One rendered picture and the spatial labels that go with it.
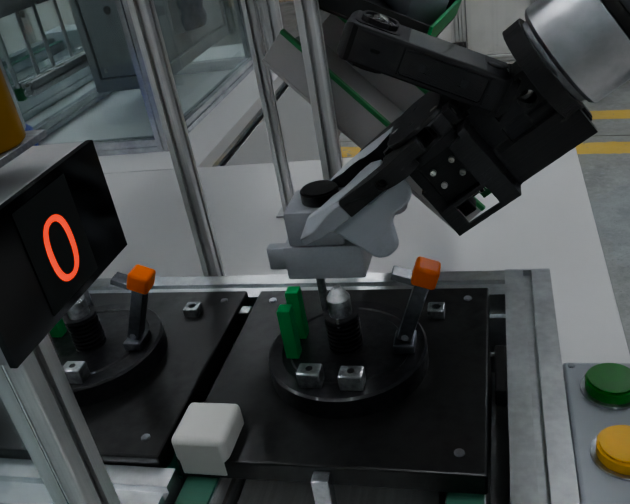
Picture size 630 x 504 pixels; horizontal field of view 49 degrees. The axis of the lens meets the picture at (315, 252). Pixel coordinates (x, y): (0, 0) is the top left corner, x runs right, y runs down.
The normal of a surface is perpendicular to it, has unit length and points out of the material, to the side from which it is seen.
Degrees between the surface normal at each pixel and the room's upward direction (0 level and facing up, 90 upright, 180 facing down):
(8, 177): 0
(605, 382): 0
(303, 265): 90
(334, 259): 90
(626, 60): 113
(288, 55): 90
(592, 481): 0
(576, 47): 82
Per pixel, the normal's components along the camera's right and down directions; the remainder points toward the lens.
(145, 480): -0.16, -0.86
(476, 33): -0.34, 0.51
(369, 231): -0.11, 0.42
